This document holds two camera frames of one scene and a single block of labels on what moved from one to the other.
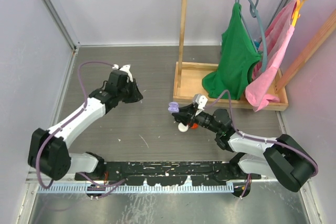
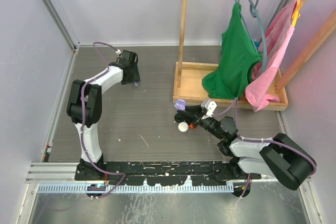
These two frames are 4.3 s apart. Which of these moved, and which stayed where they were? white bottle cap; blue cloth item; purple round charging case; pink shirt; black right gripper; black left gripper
Moved: black left gripper; purple round charging case
Stayed: black right gripper; white bottle cap; pink shirt; blue cloth item
